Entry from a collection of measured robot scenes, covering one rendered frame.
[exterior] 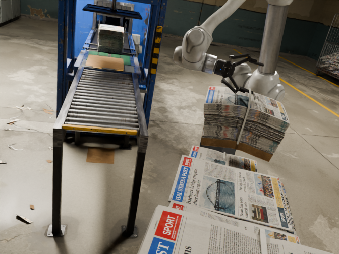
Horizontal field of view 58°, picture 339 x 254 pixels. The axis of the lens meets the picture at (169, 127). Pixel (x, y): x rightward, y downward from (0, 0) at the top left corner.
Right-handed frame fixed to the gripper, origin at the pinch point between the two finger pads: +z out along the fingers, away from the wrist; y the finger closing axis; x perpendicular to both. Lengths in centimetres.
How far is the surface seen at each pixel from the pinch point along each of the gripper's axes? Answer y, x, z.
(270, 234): 21, 82, 7
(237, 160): 46.9, -1.7, 7.0
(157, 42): 26, -139, -78
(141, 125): 55, -22, -53
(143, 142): 59, -10, -48
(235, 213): 22, 76, -2
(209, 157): 48.2, 3.6, -8.5
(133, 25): 56, -358, -165
